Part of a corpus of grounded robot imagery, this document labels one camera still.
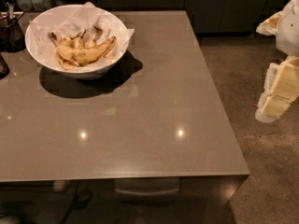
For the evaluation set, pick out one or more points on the black mesh utensil holder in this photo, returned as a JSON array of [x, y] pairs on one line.
[[11, 35]]

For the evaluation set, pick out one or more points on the middle small yellow banana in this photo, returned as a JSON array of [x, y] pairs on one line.
[[77, 40]]

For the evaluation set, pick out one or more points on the dark object at left edge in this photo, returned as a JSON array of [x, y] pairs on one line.
[[4, 69]]

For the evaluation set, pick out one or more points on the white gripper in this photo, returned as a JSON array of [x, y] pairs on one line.
[[289, 32]]

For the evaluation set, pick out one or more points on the large front yellow banana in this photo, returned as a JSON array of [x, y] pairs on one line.
[[93, 54]]

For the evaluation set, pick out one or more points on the left spotted yellow banana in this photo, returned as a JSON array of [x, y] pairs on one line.
[[63, 47]]

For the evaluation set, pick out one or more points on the dark cabinet fronts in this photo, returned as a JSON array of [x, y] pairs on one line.
[[206, 16]]

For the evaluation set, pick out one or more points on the white ceramic bowl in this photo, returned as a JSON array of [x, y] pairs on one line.
[[79, 41]]

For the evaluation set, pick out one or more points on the white paper bowl liner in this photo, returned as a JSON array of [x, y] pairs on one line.
[[69, 20]]

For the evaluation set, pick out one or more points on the table drawer with handle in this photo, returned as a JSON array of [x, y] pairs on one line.
[[147, 189]]

